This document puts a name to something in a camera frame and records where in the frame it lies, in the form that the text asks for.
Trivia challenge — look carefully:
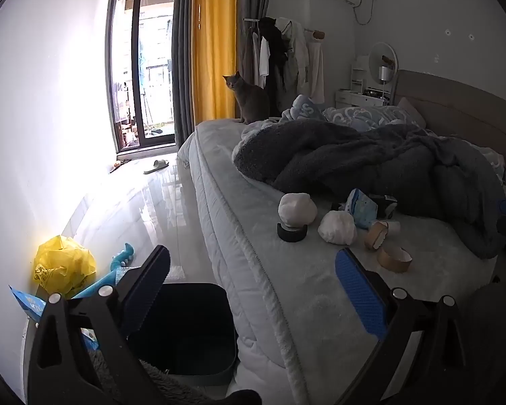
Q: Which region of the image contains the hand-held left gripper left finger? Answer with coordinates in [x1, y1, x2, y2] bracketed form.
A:
[27, 245, 171, 405]

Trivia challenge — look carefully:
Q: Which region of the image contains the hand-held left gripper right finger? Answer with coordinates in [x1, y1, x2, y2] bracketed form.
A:
[335, 247, 487, 405]

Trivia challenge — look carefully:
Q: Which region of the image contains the brown cardboard tape roll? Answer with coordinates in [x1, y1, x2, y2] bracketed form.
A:
[377, 245, 413, 273]
[365, 220, 389, 251]

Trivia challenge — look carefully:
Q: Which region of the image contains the dark plastic waste bin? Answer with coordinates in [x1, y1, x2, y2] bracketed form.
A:
[122, 282, 237, 386]

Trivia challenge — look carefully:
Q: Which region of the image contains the black tape roll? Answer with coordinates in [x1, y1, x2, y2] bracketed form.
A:
[277, 221, 308, 243]

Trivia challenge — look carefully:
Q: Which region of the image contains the blue plush toy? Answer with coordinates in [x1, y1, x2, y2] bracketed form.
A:
[69, 242, 136, 300]

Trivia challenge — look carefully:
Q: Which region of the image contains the blue white plastic packet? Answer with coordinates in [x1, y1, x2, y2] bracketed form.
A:
[341, 188, 378, 231]

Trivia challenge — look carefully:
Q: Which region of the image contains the yellow plastic bag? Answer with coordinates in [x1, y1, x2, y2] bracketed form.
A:
[33, 235, 97, 298]

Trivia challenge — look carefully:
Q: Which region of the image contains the bed with grey mattress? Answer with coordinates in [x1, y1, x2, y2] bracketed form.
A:
[179, 118, 506, 405]

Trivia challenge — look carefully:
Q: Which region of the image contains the brown bed headboard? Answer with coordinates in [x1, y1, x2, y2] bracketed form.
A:
[394, 70, 506, 178]

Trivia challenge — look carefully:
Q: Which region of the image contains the person's dark clothing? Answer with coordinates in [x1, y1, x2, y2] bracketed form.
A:
[459, 282, 506, 405]

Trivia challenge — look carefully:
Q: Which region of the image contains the large blue printed bag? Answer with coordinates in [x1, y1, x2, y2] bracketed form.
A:
[8, 286, 100, 351]

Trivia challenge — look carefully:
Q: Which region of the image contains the dark grey fleece blanket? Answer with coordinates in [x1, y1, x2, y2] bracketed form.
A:
[232, 119, 506, 260]

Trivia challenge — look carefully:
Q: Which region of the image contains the pale pink pillow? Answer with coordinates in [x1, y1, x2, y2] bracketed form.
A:
[398, 97, 427, 129]

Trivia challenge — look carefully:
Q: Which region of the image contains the blue white patterned blanket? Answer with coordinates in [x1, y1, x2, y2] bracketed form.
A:
[278, 95, 420, 132]

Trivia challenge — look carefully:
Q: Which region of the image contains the white dressing table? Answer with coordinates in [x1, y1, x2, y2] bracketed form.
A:
[335, 88, 391, 110]

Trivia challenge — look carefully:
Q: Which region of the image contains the round white mirror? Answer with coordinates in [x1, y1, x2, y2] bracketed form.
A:
[369, 42, 399, 96]

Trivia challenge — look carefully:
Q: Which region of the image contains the grey cat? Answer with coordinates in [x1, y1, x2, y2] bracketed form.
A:
[223, 71, 271, 125]

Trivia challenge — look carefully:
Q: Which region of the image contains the pale pink hanging garment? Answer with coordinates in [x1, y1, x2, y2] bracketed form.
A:
[308, 38, 325, 104]

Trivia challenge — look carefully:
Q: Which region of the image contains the glass balcony door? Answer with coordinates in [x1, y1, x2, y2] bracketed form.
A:
[110, 0, 180, 153]

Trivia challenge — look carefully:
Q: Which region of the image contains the white hanging coat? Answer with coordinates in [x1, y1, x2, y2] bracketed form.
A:
[278, 18, 310, 102]

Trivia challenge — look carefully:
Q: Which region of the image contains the beige hanging garment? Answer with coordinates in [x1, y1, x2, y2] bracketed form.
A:
[241, 27, 262, 89]

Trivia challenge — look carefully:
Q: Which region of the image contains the white hanging shirt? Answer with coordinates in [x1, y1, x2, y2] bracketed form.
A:
[259, 36, 273, 89]

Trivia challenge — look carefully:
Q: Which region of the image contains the yellow curtain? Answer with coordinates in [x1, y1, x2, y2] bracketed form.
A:
[192, 0, 239, 123]

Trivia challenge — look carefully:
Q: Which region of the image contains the black hanging garment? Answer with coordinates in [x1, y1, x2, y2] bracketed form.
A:
[259, 17, 289, 116]

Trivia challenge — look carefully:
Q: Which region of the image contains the air conditioner cable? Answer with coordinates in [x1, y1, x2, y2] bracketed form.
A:
[352, 0, 379, 26]

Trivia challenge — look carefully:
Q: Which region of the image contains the clothes rail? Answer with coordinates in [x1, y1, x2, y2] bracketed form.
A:
[244, 17, 325, 38]

